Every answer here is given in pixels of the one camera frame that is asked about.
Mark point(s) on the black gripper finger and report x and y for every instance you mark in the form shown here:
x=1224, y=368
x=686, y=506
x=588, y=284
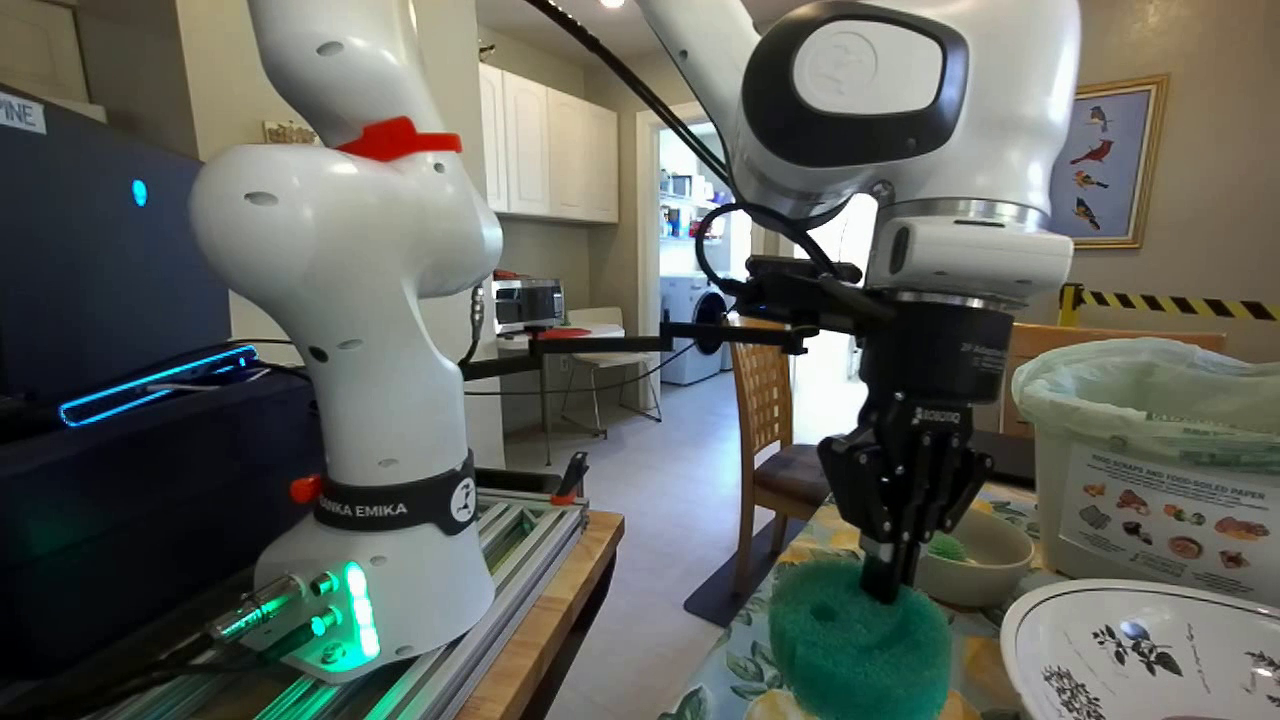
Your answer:
x=944, y=484
x=874, y=512

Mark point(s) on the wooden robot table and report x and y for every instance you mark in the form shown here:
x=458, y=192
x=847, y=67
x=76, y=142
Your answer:
x=546, y=654

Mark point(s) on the black flat laptop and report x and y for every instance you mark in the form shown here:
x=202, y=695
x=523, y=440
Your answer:
x=1004, y=462

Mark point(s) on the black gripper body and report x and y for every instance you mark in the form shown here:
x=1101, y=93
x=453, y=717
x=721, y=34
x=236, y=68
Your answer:
x=932, y=355

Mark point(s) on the orange knob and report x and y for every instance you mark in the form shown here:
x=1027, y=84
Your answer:
x=304, y=491

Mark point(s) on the red black clamp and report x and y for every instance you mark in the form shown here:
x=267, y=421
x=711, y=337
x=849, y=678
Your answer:
x=572, y=476

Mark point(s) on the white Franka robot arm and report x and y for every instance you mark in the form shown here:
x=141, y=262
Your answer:
x=372, y=264

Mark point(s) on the yellow black striped bar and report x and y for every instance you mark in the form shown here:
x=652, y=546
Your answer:
x=1172, y=307

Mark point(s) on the black box with blue light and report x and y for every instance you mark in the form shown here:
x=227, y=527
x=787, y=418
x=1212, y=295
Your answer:
x=144, y=506

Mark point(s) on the round green sponge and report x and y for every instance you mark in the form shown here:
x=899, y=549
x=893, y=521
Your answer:
x=853, y=654

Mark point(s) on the wooden lattice back chair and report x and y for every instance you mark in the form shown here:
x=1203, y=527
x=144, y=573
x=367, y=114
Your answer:
x=762, y=401

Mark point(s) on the silver microwave oven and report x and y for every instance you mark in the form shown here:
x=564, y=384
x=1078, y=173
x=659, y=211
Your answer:
x=535, y=307

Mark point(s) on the green bin liner bag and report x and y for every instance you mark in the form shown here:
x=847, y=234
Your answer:
x=1145, y=394

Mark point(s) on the aluminium rail base plate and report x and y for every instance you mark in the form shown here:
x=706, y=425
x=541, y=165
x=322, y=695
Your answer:
x=523, y=561

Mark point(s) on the white side table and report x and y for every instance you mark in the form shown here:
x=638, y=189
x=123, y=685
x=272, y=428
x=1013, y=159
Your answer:
x=603, y=323

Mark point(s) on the small green object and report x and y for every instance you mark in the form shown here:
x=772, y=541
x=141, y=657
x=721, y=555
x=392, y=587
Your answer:
x=944, y=546

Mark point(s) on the white compost bin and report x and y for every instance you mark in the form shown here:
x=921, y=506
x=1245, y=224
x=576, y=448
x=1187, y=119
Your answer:
x=1065, y=532

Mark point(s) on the white washing machine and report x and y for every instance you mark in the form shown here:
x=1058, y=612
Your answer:
x=686, y=363

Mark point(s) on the lemon print tablecloth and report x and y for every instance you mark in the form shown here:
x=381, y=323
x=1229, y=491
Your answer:
x=725, y=683

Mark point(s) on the white wall cabinets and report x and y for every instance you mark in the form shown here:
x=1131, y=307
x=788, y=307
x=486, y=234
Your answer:
x=552, y=145

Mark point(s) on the large patterned white bowl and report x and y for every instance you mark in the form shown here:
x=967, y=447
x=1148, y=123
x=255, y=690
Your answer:
x=1065, y=657

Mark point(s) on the framed bird picture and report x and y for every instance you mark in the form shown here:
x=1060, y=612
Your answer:
x=1114, y=160

